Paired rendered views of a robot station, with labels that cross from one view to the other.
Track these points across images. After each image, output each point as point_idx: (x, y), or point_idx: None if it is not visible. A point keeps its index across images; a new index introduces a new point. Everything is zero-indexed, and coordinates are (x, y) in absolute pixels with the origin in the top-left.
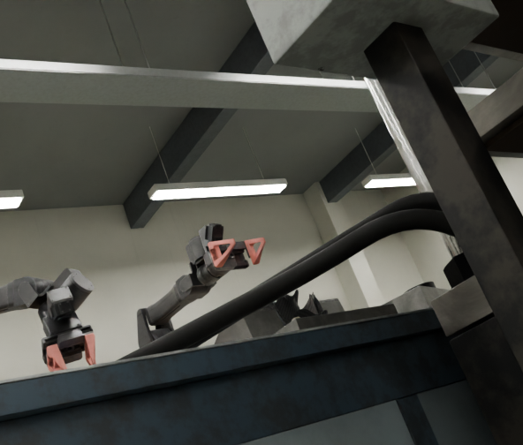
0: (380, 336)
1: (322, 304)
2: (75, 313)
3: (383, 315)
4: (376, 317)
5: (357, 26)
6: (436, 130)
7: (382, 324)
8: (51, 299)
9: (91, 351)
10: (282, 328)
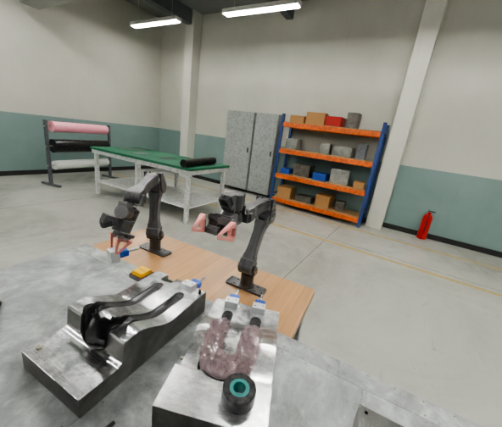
0: None
1: (111, 337)
2: (122, 222)
3: None
4: None
5: None
6: None
7: None
8: (100, 218)
9: (115, 245)
10: (36, 342)
